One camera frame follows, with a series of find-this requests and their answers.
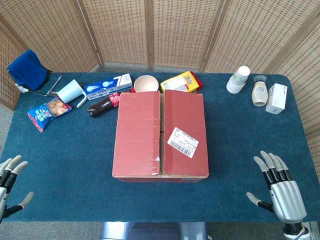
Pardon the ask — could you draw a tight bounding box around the cola bottle red label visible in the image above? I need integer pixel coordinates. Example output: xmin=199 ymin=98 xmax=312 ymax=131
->
xmin=86 ymin=91 xmax=121 ymax=118

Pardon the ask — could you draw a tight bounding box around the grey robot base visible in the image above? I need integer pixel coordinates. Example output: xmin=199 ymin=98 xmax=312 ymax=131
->
xmin=99 ymin=221 xmax=209 ymax=240

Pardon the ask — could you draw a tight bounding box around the woven folding screen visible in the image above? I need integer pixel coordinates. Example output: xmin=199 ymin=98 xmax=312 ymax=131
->
xmin=0 ymin=0 xmax=320 ymax=183

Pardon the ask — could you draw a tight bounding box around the blue white toothpaste box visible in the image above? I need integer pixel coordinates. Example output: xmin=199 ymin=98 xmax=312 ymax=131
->
xmin=83 ymin=73 xmax=133 ymax=101

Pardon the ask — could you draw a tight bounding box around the mayonnaise jar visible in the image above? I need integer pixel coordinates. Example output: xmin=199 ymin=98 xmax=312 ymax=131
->
xmin=251 ymin=74 xmax=269 ymax=108

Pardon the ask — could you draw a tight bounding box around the stack of paper cups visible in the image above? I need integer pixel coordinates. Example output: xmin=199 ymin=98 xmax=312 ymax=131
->
xmin=226 ymin=65 xmax=251 ymax=95

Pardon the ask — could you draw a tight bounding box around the light blue plastic mug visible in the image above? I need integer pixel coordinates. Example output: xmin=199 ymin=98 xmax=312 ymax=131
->
xmin=57 ymin=79 xmax=88 ymax=109

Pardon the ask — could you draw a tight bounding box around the beige bowl red outside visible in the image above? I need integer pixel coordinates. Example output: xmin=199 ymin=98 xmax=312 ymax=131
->
xmin=133 ymin=74 xmax=160 ymax=94

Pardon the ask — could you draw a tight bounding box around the dark blue carpeted table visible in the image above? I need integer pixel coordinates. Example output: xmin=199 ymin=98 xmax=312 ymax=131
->
xmin=0 ymin=72 xmax=313 ymax=223

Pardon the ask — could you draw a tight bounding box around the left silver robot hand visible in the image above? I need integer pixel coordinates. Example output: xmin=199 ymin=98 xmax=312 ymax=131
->
xmin=0 ymin=154 xmax=35 ymax=222

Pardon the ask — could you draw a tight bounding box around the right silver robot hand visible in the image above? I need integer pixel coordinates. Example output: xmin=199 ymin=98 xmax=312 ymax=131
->
xmin=246 ymin=150 xmax=308 ymax=223

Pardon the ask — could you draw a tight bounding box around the blue cookie snack bag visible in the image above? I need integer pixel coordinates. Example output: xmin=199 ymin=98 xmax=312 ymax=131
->
xmin=27 ymin=97 xmax=73 ymax=133

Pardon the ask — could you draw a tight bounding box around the metal wire rack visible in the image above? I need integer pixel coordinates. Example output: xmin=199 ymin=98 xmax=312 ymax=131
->
xmin=7 ymin=69 xmax=63 ymax=97

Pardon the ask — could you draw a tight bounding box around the white carton box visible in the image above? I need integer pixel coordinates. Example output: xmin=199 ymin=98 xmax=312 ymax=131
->
xmin=265 ymin=83 xmax=288 ymax=116

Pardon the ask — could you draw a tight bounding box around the red cardboard shipping box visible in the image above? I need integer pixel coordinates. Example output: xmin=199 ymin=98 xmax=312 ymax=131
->
xmin=111 ymin=89 xmax=210 ymax=183

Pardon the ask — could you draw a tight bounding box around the yellow snack package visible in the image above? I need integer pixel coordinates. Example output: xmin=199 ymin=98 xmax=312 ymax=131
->
xmin=159 ymin=71 xmax=204 ymax=95

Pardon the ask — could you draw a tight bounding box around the blue cloth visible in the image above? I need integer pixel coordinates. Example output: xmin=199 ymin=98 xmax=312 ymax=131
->
xmin=6 ymin=48 xmax=50 ymax=91

